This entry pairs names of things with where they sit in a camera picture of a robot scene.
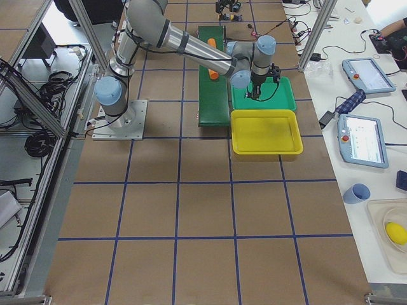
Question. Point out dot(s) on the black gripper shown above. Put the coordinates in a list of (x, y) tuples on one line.
[(257, 86), (222, 6)]

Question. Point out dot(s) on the orange cylinder labelled 4680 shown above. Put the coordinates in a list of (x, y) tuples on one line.
[(213, 75)]

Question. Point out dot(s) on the plain orange cylinder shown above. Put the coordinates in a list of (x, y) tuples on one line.
[(212, 42)]

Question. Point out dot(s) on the green plastic tray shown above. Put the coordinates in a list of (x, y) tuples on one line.
[(273, 96)]

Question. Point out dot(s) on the yellow plastic tray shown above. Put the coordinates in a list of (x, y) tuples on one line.
[(265, 132)]

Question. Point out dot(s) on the green conveyor belt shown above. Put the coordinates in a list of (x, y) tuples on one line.
[(213, 104)]

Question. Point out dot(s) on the blue checkered cloth roll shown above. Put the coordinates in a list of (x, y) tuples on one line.
[(351, 103)]

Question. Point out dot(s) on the teach pendant far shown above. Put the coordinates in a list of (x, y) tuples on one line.
[(365, 74)]

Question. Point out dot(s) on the teach pendant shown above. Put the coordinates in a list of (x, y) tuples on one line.
[(361, 141), (365, 74)]

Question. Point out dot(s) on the teach pendant near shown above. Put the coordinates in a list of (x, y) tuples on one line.
[(361, 141)]

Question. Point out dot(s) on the blue plastic cup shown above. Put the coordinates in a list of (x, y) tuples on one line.
[(356, 194)]

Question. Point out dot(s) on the beige tray with bowl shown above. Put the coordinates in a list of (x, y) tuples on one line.
[(381, 213)]

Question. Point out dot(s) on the yellow lemon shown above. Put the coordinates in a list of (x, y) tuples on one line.
[(396, 233)]

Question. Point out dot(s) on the aluminium frame post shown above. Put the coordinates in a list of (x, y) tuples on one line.
[(319, 25)]

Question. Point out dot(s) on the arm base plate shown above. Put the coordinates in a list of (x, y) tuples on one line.
[(130, 125)]

